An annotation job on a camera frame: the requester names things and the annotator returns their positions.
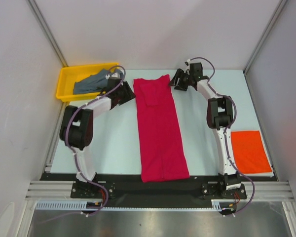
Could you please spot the yellow plastic bin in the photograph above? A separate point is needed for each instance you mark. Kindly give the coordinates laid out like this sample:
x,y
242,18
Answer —
x,y
70,75

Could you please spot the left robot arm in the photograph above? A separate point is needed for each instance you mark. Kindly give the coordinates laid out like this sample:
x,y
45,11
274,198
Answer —
x,y
77,125

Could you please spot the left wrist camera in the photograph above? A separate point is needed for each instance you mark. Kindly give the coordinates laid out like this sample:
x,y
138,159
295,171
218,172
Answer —
x,y
116,74

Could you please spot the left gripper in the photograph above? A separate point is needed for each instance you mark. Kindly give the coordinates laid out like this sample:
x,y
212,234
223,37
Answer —
x,y
129,95

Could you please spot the pink t-shirt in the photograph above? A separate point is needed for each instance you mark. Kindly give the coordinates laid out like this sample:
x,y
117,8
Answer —
x,y
161,147

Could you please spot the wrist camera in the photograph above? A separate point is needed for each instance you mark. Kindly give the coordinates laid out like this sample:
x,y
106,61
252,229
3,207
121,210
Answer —
x,y
116,74
194,69

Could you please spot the grey t-shirt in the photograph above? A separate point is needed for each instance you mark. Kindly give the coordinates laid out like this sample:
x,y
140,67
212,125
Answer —
x,y
93,83

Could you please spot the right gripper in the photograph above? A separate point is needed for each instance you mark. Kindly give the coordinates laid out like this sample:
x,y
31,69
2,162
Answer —
x,y
181,79

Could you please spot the grey slotted cable duct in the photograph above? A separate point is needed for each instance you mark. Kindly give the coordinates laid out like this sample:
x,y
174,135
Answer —
x,y
89,206

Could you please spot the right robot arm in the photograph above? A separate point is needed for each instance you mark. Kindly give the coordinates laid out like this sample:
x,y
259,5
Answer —
x,y
219,118

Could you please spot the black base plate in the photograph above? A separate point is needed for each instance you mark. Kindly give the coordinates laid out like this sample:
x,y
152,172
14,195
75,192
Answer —
x,y
129,191

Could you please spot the aluminium frame rail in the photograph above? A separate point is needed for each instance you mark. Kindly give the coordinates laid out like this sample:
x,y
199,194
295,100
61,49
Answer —
x,y
61,190

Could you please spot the folded orange t-shirt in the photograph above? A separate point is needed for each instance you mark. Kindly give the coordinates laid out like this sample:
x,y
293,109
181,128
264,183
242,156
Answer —
x,y
249,153

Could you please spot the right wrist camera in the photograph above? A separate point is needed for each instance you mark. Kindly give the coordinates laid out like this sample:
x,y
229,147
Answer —
x,y
194,69

